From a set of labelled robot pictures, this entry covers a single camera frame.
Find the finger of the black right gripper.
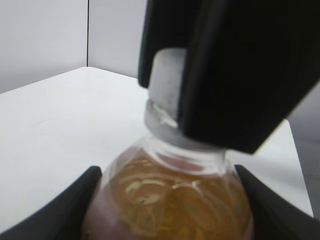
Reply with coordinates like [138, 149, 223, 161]
[178, 0, 320, 154]
[137, 0, 195, 89]

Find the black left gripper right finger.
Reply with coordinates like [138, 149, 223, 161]
[235, 164, 320, 240]

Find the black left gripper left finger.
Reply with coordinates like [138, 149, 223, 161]
[0, 166, 102, 240]

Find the white bottle cap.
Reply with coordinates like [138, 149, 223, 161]
[147, 48, 188, 118]

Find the peach oolong tea bottle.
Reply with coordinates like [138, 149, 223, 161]
[81, 99, 255, 240]

